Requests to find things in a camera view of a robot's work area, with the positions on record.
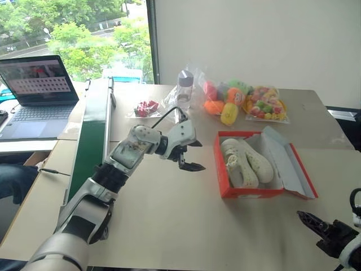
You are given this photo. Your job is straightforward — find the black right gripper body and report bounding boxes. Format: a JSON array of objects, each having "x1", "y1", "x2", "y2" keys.
[{"x1": 315, "y1": 219, "x2": 360, "y2": 259}]

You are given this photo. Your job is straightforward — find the red shoe box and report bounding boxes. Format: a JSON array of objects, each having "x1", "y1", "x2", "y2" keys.
[{"x1": 213, "y1": 125, "x2": 319, "y2": 200}]

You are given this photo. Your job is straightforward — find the person's blue jeans leg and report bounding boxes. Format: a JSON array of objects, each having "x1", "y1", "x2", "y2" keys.
[{"x1": 0, "y1": 163, "x2": 39, "y2": 205}]

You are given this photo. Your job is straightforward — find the clear bottle with purple lid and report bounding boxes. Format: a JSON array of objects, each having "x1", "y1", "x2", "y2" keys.
[{"x1": 177, "y1": 70, "x2": 195, "y2": 110}]

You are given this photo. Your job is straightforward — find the dark window frame post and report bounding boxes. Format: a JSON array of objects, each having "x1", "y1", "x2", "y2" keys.
[{"x1": 146, "y1": 0, "x2": 161, "y2": 85}]

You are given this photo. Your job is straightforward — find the white sneaker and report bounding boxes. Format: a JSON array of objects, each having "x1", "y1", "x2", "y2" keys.
[
  {"x1": 241, "y1": 139, "x2": 275, "y2": 183},
  {"x1": 220, "y1": 138, "x2": 259, "y2": 188}
]

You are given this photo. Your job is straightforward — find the green conveyor belt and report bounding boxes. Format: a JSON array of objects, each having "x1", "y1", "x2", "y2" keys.
[{"x1": 67, "y1": 76, "x2": 117, "y2": 204}]

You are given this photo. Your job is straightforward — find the open dark laptop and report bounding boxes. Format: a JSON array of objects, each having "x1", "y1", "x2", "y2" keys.
[{"x1": 0, "y1": 55, "x2": 80, "y2": 141}]

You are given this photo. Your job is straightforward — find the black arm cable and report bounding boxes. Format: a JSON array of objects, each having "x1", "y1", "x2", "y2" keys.
[
  {"x1": 153, "y1": 106, "x2": 189, "y2": 128},
  {"x1": 349, "y1": 188, "x2": 361, "y2": 211}
]

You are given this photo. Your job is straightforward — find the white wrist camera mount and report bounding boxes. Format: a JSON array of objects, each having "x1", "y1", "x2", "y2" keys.
[
  {"x1": 165, "y1": 116, "x2": 198, "y2": 162},
  {"x1": 339, "y1": 212, "x2": 361, "y2": 269}
]

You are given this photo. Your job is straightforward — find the empty clear plastic bag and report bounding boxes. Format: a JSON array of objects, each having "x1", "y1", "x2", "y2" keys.
[{"x1": 162, "y1": 84, "x2": 182, "y2": 110}]

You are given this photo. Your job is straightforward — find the blue white truck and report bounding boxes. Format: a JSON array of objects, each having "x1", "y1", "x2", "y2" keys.
[{"x1": 102, "y1": 67, "x2": 142, "y2": 84}]

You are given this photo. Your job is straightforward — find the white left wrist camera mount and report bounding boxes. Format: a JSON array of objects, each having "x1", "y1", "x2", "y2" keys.
[{"x1": 165, "y1": 116, "x2": 198, "y2": 162}]

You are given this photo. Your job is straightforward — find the bag of red pieces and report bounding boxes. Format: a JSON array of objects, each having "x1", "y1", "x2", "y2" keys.
[{"x1": 126, "y1": 99, "x2": 164, "y2": 119}]

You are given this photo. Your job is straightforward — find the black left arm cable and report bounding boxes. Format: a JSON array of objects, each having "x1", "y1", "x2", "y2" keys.
[{"x1": 153, "y1": 106, "x2": 189, "y2": 128}]

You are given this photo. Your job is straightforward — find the clear plastic toy bag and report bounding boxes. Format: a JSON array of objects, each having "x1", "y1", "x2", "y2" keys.
[{"x1": 185, "y1": 64, "x2": 255, "y2": 117}]

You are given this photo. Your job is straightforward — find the green plush toy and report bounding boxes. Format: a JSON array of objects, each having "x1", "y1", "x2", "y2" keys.
[{"x1": 227, "y1": 78, "x2": 254, "y2": 94}]

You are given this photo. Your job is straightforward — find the orange carrot plush toy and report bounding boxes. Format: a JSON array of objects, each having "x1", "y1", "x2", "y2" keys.
[{"x1": 204, "y1": 99, "x2": 226, "y2": 115}]

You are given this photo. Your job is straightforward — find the red plush toy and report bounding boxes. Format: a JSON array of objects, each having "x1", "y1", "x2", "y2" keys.
[{"x1": 203, "y1": 81, "x2": 218, "y2": 102}]

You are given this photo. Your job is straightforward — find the brown cardboard piece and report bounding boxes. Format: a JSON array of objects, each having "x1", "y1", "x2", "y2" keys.
[{"x1": 23, "y1": 150, "x2": 52, "y2": 168}]

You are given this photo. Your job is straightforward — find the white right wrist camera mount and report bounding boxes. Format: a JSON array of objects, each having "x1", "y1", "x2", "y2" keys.
[{"x1": 339, "y1": 212, "x2": 361, "y2": 269}]

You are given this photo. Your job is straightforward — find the cyan plastic tray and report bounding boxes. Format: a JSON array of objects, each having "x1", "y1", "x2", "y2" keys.
[{"x1": 0, "y1": 88, "x2": 15, "y2": 103}]

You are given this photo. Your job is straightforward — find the thin black cable with plug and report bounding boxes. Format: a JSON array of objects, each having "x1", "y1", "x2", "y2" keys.
[{"x1": 37, "y1": 168, "x2": 72, "y2": 177}]

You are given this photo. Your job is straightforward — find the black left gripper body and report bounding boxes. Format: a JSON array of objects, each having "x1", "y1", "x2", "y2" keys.
[{"x1": 168, "y1": 144, "x2": 191, "y2": 170}]

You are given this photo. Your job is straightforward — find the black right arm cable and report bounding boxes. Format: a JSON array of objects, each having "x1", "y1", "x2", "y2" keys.
[{"x1": 349, "y1": 188, "x2": 361, "y2": 211}]

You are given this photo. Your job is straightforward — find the yellow plush toy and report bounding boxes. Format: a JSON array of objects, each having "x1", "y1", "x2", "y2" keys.
[{"x1": 220, "y1": 102, "x2": 240, "y2": 126}]

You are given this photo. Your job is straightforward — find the bag of colourful toy fruits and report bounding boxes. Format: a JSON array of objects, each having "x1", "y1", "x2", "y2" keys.
[{"x1": 243, "y1": 85, "x2": 290, "y2": 124}]

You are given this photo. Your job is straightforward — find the purple plush toy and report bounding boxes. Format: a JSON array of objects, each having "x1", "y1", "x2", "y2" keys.
[{"x1": 216, "y1": 82, "x2": 230, "y2": 100}]

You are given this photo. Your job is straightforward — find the black furniture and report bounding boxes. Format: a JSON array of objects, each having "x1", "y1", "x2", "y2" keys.
[{"x1": 324, "y1": 105, "x2": 361, "y2": 152}]

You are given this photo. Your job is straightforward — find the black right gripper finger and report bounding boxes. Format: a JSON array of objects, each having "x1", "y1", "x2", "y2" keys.
[{"x1": 296, "y1": 210, "x2": 329, "y2": 240}]

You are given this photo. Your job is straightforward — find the orange plush toy with face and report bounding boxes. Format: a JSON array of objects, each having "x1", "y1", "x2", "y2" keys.
[{"x1": 224, "y1": 87, "x2": 246, "y2": 107}]

